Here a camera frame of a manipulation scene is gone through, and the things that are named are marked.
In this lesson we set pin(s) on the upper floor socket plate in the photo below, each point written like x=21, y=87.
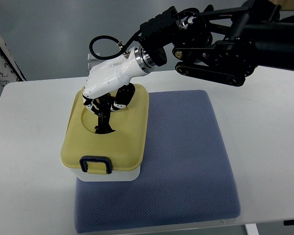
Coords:
x=91, y=57

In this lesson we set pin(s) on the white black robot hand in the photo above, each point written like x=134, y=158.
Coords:
x=115, y=73

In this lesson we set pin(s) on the blue grey cushion mat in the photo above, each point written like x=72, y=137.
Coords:
x=185, y=174

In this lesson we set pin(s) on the white table leg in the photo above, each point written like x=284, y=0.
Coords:
x=251, y=229

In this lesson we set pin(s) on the white storage box base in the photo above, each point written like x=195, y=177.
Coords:
x=115, y=176

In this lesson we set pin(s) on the yellow box lid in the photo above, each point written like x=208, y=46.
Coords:
x=124, y=146

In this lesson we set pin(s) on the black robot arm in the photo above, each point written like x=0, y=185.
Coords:
x=223, y=46

